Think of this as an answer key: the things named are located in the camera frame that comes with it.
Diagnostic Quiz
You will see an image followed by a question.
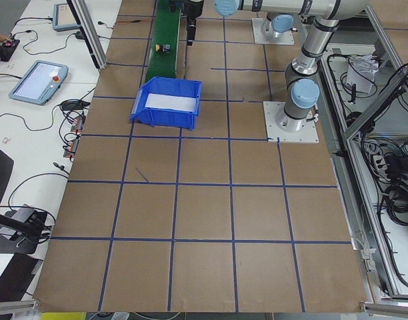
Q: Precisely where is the teach pendant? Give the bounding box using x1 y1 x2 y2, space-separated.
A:
8 60 69 105
52 3 79 32

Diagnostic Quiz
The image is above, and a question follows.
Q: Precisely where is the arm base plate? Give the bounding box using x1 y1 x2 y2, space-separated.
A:
252 15 294 45
263 101 319 143

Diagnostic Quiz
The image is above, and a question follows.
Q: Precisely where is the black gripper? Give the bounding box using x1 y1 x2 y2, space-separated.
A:
183 0 204 46

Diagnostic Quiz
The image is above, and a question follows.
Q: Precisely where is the green conveyor belt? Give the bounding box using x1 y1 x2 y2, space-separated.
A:
145 1 181 81

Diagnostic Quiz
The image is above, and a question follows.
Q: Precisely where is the blue source bin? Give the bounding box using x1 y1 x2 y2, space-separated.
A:
129 77 202 131

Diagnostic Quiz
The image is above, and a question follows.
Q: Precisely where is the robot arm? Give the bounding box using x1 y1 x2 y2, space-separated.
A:
261 12 294 39
214 1 369 133

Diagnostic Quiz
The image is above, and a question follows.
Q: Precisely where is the yellow mushroom push button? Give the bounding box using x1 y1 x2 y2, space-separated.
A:
155 44 171 54

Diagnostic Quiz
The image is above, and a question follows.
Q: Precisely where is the near teach pendant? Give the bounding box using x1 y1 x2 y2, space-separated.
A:
8 60 69 105

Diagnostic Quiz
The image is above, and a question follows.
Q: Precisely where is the far teach pendant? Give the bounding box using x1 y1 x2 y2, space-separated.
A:
52 3 79 32

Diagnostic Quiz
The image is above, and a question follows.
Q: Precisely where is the white foam pad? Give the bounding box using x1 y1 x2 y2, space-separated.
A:
145 93 197 112

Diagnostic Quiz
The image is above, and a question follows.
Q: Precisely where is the aluminium frame post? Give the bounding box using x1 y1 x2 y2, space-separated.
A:
67 0 107 70

